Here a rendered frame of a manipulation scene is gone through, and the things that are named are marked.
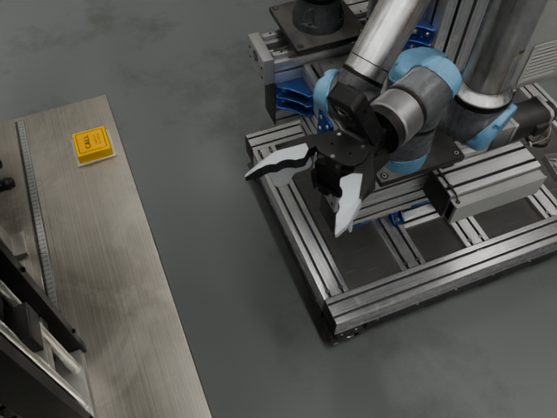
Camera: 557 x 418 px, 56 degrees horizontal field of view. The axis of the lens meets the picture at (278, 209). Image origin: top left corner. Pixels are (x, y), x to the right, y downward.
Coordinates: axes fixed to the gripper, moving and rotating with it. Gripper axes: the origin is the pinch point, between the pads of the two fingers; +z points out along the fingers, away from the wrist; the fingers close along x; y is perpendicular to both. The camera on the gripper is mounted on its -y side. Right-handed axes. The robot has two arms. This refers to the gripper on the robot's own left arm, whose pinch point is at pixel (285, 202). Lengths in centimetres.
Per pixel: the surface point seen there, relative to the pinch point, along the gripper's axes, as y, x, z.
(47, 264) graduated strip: 28, 43, 22
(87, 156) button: 24, 58, 2
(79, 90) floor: 98, 193, -48
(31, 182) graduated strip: 25, 62, 14
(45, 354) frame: 15.2, 17.3, 31.3
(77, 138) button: 23, 62, 1
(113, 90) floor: 100, 181, -59
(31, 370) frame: 3.4, 7.8, 32.7
